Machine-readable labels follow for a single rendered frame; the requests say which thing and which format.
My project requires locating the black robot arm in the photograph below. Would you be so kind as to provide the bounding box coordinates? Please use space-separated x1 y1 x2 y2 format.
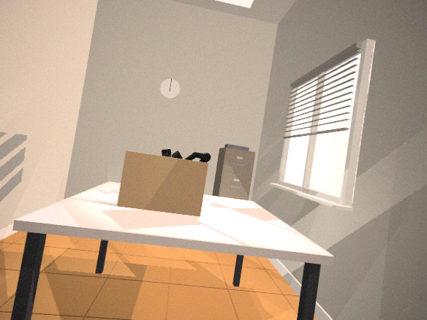
171 151 211 163

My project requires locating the brown rectangular board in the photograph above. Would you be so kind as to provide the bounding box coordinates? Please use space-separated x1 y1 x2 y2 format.
117 151 208 217

